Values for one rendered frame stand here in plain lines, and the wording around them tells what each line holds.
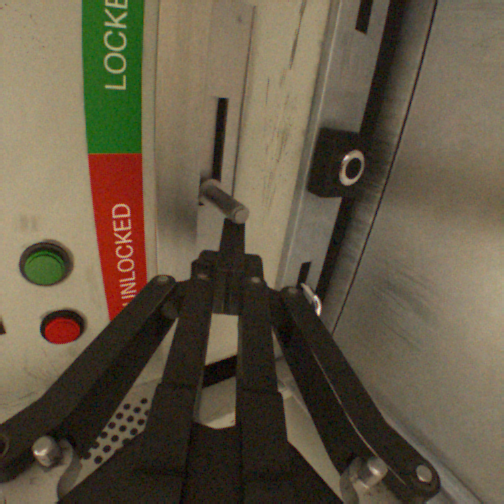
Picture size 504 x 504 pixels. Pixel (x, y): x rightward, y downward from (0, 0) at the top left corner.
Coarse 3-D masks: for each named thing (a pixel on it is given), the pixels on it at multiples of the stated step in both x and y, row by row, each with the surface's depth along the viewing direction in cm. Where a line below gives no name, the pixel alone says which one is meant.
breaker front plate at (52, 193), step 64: (0, 0) 11; (64, 0) 12; (256, 0) 17; (320, 0) 20; (0, 64) 12; (64, 64) 14; (256, 64) 20; (0, 128) 14; (64, 128) 16; (256, 128) 22; (0, 192) 15; (64, 192) 17; (256, 192) 25; (0, 256) 17; (0, 384) 21
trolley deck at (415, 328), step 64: (448, 0) 19; (448, 64) 20; (448, 128) 21; (384, 192) 28; (448, 192) 22; (384, 256) 29; (448, 256) 23; (384, 320) 30; (448, 320) 24; (384, 384) 31; (448, 384) 24; (448, 448) 25
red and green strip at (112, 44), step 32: (96, 0) 13; (128, 0) 14; (96, 32) 14; (128, 32) 15; (96, 64) 15; (128, 64) 16; (96, 96) 16; (128, 96) 17; (96, 128) 17; (128, 128) 18; (96, 160) 17; (128, 160) 19; (96, 192) 18; (128, 192) 20; (96, 224) 19; (128, 224) 21; (128, 256) 22; (128, 288) 23
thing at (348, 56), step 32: (352, 0) 20; (384, 0) 21; (352, 32) 21; (320, 64) 22; (352, 64) 23; (320, 96) 23; (352, 96) 24; (320, 128) 24; (352, 128) 26; (288, 224) 29; (320, 224) 30; (288, 256) 30; (320, 256) 33
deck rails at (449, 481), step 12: (288, 384) 36; (300, 396) 35; (372, 396) 32; (384, 408) 31; (396, 420) 29; (408, 432) 28; (420, 444) 27; (432, 456) 26; (444, 468) 25; (444, 480) 25; (456, 480) 24; (444, 492) 25; (456, 492) 24; (468, 492) 23
